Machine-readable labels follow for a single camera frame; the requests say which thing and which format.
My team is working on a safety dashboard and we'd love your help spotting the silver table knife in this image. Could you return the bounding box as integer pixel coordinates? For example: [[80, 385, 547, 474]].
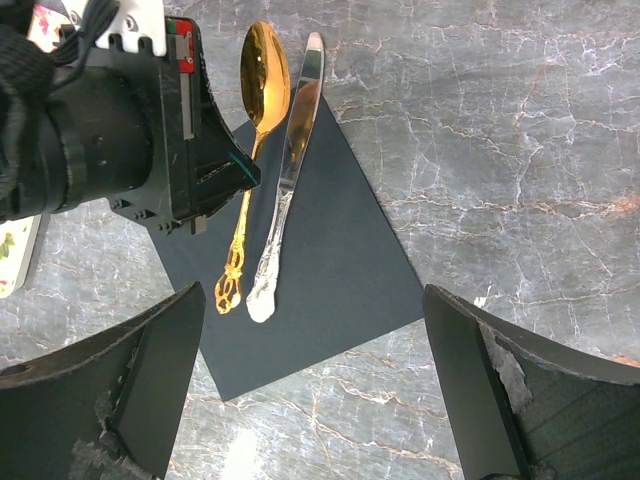
[[246, 32, 325, 323]]

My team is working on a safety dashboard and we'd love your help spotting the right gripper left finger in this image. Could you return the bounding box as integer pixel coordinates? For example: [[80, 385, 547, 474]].
[[1, 283, 205, 479]]

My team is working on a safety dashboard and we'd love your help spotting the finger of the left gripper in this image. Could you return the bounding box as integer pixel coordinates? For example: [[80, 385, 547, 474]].
[[192, 74, 263, 221]]

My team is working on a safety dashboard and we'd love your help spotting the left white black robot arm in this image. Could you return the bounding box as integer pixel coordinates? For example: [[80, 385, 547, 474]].
[[1, 1, 261, 234]]

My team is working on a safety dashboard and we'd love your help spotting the gold spoon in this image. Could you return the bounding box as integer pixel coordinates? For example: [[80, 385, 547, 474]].
[[214, 20, 290, 314]]

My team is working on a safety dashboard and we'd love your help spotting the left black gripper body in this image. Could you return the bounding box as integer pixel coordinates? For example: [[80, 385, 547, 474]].
[[44, 14, 211, 236]]

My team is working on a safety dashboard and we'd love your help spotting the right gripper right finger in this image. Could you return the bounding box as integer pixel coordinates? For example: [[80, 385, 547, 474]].
[[422, 285, 639, 479]]

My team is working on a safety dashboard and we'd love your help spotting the floral placemat tray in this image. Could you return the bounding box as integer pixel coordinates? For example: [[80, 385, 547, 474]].
[[0, 215, 42, 299]]

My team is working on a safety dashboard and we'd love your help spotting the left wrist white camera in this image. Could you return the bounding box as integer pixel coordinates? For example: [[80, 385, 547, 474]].
[[89, 0, 167, 58]]

